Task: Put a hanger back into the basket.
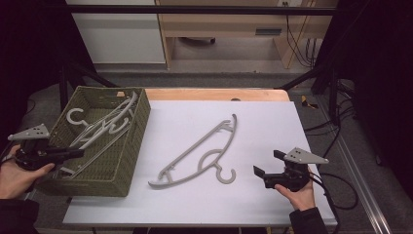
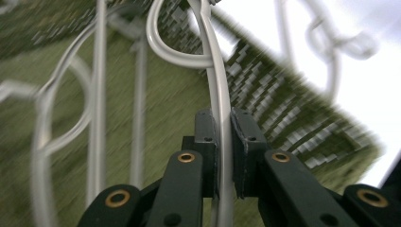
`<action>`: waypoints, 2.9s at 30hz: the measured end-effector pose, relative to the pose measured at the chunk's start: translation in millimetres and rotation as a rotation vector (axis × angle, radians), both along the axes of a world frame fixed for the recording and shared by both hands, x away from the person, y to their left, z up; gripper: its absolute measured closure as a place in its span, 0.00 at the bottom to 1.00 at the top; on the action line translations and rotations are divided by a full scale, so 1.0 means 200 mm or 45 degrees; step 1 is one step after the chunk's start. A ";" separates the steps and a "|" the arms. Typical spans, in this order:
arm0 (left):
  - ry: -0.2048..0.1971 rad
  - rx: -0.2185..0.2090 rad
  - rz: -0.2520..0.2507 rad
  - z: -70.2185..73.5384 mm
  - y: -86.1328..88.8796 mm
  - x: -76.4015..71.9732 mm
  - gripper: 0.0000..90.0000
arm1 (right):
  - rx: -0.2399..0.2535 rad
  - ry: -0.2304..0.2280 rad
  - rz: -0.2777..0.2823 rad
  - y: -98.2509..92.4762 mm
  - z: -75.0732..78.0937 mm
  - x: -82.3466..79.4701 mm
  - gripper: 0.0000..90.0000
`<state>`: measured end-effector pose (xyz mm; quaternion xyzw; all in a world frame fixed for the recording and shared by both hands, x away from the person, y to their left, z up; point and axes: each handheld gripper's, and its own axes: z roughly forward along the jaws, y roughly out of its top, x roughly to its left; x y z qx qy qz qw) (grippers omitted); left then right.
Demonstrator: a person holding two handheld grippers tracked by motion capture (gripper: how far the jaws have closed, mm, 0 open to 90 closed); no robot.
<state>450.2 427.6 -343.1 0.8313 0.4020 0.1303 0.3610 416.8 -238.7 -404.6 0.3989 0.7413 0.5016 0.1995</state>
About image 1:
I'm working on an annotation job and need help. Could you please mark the yellow and black tool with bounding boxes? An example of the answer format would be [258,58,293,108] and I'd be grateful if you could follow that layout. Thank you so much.
[300,95,319,110]

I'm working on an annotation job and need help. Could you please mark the black horizontal frame bar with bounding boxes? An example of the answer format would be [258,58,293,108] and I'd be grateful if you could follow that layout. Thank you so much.
[64,4,337,17]

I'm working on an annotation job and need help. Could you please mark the white table sheet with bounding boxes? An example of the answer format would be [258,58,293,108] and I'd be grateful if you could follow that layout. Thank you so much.
[62,99,339,227]

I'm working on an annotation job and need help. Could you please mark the black floor cables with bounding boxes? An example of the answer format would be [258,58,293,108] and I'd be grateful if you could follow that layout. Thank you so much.
[305,81,357,144]

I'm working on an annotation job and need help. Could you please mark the person's right hand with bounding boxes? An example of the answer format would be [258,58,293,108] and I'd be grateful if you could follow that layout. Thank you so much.
[275,183,317,212]

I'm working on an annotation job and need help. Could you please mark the black metal stand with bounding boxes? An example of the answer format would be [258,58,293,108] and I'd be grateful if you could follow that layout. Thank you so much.
[57,61,119,111]
[279,61,340,125]

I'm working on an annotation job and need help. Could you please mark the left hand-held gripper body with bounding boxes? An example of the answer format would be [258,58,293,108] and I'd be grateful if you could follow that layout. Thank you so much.
[8,123,66,172]

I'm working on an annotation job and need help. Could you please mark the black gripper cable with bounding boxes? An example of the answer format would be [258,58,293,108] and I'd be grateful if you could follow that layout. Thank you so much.
[310,171,359,212]

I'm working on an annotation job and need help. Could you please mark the light wooden desk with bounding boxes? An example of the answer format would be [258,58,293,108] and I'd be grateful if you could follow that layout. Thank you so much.
[155,0,337,70]

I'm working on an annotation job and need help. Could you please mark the black hanging cables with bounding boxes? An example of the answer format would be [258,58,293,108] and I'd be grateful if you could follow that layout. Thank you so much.
[284,2,316,68]

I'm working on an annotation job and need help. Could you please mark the person's left hand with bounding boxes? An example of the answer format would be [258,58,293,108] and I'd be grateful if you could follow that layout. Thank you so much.
[0,144,56,200]

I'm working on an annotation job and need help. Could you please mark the olive green woven basket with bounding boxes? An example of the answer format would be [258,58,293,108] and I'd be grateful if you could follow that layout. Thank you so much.
[33,85,152,198]

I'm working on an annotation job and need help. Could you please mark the grey plastic clothes hanger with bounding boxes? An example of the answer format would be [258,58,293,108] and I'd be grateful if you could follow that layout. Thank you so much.
[147,113,238,189]
[59,108,134,179]
[65,91,139,149]

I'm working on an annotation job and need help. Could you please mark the white cabinet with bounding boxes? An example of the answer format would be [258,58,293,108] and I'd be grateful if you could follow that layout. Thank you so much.
[64,0,167,64]

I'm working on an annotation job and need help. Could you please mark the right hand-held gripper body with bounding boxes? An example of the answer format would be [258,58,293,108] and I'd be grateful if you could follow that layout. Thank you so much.
[264,147,329,192]

